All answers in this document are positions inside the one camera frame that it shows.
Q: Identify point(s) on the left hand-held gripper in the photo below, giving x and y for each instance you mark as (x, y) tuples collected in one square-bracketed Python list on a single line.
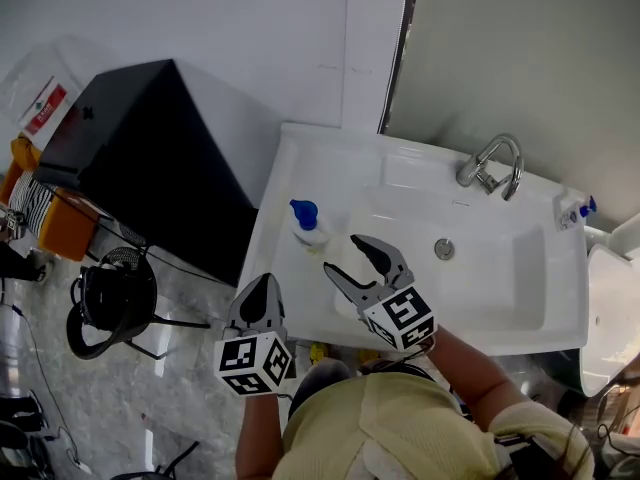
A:
[(250, 360)]

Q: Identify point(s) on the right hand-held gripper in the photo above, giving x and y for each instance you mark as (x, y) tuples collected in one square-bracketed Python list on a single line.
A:
[(400, 318)]

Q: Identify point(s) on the white bottle with blue pump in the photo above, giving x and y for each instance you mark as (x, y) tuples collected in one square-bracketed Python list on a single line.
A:
[(322, 233)]

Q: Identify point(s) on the small blue-capped bottle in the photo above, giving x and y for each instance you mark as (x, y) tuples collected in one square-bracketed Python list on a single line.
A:
[(567, 215)]

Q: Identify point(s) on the person's left forearm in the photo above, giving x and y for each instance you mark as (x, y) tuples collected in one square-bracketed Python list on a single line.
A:
[(257, 438)]

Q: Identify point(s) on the person's right forearm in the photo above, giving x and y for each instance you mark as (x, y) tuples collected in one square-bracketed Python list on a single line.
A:
[(470, 378)]

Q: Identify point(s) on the yellow shoe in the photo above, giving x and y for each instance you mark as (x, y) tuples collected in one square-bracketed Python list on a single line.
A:
[(318, 354), (368, 357)]

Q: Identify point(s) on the metal sink drain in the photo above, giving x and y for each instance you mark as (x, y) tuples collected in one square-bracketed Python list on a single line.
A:
[(444, 248)]

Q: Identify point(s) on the person's grey trouser leg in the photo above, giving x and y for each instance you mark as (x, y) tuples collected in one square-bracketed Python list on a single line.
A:
[(320, 383)]

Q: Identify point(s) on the white vanity sink cabinet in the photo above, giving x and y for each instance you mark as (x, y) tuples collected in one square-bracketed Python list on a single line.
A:
[(490, 288)]

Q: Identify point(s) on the dark plastic chair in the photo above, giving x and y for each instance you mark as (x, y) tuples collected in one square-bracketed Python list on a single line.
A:
[(130, 335)]

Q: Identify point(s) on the black bag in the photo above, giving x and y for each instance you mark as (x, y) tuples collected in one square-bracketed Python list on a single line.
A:
[(112, 298)]

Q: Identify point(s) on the person's pale yellow shirt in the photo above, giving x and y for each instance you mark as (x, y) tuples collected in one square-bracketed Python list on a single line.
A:
[(400, 428)]

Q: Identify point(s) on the chrome faucet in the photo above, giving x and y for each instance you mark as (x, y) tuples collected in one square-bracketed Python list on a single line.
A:
[(492, 153)]

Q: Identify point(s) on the black glass-door cabinet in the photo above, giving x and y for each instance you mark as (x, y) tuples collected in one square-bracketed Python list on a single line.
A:
[(150, 158)]

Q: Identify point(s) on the orange sofa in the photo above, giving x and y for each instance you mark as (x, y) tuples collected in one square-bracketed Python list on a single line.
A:
[(67, 228)]

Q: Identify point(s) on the white bathtub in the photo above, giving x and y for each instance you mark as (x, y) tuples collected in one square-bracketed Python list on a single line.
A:
[(610, 308)]

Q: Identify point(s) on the silver metal cylinder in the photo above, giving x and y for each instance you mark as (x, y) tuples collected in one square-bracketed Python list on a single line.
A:
[(15, 348)]

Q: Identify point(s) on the striped cushion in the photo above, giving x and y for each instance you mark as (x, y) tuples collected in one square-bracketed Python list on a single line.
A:
[(30, 203)]

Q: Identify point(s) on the yellow jacket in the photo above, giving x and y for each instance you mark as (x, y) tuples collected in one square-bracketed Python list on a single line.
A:
[(25, 152)]

